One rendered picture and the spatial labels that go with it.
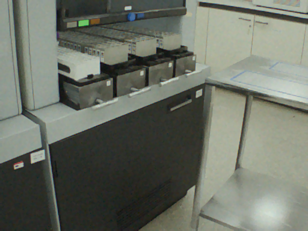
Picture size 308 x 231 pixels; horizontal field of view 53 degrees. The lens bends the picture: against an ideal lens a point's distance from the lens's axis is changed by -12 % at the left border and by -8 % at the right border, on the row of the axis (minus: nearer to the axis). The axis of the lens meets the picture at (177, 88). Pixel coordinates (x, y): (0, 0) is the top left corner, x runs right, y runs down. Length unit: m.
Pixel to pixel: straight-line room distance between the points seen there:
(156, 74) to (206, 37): 2.29
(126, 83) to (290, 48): 2.18
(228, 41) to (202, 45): 0.32
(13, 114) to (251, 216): 0.93
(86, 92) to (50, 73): 0.13
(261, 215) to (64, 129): 0.81
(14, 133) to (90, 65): 0.32
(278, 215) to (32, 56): 1.05
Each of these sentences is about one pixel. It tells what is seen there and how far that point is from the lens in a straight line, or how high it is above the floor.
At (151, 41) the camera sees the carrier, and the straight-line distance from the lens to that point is 1.26.
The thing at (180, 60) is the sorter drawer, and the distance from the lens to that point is 1.30.
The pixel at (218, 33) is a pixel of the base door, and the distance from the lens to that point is 3.38.
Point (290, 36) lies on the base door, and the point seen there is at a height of 0.68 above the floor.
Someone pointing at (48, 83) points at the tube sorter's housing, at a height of 0.81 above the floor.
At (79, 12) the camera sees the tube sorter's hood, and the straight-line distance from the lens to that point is 1.02.
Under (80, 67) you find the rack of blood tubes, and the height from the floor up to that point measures 0.85.
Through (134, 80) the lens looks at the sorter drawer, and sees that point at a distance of 1.12.
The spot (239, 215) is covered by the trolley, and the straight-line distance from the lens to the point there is 1.33.
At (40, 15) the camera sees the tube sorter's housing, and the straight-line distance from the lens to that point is 0.96.
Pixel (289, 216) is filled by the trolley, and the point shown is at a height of 0.28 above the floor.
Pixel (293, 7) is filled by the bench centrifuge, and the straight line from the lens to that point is 3.03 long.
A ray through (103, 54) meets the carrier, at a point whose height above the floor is 0.86.
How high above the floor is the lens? 1.13
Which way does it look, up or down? 19 degrees down
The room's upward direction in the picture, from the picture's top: 4 degrees clockwise
